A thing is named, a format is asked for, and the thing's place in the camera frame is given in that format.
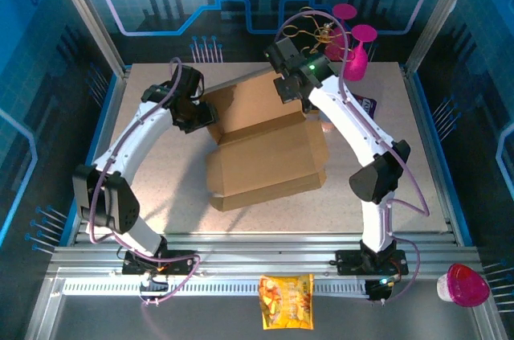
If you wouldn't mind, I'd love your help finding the brown cardboard paper box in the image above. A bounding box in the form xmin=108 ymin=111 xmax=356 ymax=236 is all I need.
xmin=200 ymin=70 xmax=328 ymax=213

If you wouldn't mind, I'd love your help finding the black controller box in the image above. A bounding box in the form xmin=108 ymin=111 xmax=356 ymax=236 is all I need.
xmin=365 ymin=277 xmax=394 ymax=302

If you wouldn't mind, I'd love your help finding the pink wine glass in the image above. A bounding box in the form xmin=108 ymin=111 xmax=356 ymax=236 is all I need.
xmin=341 ymin=24 xmax=380 ymax=84
xmin=324 ymin=2 xmax=359 ymax=62

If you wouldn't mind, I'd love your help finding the purple candy bag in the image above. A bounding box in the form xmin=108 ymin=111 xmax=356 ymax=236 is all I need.
xmin=352 ymin=93 xmax=379 ymax=118

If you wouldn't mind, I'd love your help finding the yellow chips bag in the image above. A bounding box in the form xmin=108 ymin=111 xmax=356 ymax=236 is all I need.
xmin=258 ymin=272 xmax=316 ymax=331

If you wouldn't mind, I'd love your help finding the pink lidded plastic cup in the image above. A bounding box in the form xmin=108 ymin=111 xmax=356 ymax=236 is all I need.
xmin=436 ymin=263 xmax=492 ymax=309

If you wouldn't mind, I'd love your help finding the gold wire glass rack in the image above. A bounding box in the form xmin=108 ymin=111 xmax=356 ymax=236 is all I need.
xmin=280 ymin=6 xmax=351 ymax=60

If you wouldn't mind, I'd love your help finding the aluminium frame post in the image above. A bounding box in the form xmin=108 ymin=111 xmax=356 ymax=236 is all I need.
xmin=43 ymin=0 xmax=132 ymax=78
xmin=403 ymin=0 xmax=477 ymax=74

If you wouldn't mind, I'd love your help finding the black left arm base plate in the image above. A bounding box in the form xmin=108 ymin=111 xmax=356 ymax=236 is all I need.
xmin=120 ymin=249 xmax=200 ymax=277

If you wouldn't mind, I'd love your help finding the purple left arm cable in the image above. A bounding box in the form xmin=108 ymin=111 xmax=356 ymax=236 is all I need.
xmin=88 ymin=56 xmax=201 ymax=308

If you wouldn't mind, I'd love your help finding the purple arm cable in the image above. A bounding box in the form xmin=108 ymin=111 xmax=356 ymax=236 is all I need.
xmin=88 ymin=56 xmax=201 ymax=308
xmin=278 ymin=10 xmax=430 ymax=306

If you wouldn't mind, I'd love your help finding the aluminium table frame rail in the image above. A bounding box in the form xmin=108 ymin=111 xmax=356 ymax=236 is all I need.
xmin=47 ymin=233 xmax=483 ymax=277

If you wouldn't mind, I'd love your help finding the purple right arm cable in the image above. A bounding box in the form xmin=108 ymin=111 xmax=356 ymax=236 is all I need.
xmin=278 ymin=10 xmax=430 ymax=306

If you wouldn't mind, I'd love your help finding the white slotted cable duct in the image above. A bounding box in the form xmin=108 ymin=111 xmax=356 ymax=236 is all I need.
xmin=63 ymin=278 xmax=371 ymax=297

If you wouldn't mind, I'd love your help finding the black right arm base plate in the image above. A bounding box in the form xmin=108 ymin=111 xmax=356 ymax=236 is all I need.
xmin=334 ymin=248 xmax=410 ymax=277

